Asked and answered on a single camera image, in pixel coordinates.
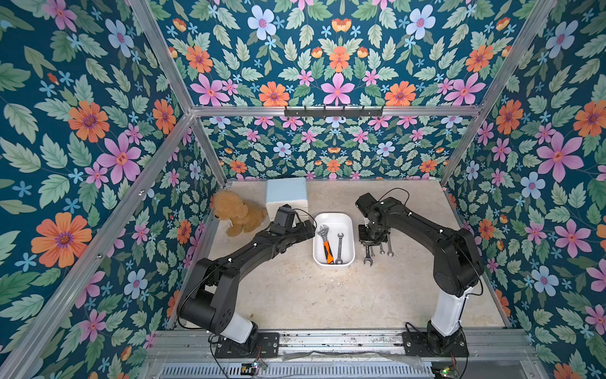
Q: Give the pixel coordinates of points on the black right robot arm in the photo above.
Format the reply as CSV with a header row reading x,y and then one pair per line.
x,y
457,267

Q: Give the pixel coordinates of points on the orange handled adjustable wrench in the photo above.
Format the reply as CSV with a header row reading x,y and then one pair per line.
x,y
323,233

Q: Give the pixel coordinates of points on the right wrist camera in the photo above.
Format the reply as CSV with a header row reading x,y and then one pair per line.
x,y
365,204

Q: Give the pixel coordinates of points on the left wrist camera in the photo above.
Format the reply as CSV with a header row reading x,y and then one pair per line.
x,y
284,221

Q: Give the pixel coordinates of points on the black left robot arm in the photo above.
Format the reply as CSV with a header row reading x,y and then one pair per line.
x,y
209,300

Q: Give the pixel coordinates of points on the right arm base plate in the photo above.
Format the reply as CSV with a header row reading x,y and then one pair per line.
x,y
433,345

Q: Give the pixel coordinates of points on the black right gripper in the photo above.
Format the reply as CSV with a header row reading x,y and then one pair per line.
x,y
372,235

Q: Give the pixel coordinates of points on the brown teddy bear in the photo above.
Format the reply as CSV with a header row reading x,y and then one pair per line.
x,y
243,216

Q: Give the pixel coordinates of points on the black hook rail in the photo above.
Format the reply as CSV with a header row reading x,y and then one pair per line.
x,y
338,112

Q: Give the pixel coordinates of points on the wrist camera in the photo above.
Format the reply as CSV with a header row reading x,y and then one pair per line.
x,y
284,221
365,204

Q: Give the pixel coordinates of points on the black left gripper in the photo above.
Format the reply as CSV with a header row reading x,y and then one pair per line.
x,y
301,234

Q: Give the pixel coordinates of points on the light blue box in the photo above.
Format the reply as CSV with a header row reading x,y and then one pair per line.
x,y
287,191

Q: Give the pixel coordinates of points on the white plastic storage box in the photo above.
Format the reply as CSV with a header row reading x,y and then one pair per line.
x,y
337,223

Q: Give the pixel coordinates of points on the aluminium front rail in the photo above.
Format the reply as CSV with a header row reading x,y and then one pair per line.
x,y
349,353

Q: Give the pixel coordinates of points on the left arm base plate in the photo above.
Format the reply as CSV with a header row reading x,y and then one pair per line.
x,y
259,345

